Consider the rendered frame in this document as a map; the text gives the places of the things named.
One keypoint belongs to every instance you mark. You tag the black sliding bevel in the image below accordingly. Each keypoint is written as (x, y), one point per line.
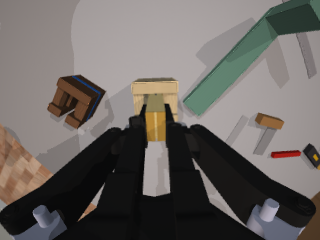
(312, 155)

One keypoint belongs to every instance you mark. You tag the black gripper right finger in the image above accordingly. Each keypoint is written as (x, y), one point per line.
(266, 207)

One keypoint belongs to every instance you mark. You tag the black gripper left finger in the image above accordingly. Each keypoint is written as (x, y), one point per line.
(59, 203)

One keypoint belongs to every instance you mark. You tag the red rectangular bar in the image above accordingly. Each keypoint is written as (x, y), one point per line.
(281, 154)

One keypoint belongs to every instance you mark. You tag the try square with brown stock and grey blade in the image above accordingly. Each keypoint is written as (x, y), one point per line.
(271, 123)

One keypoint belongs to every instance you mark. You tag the green l-shaped frame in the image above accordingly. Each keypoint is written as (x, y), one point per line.
(293, 16)

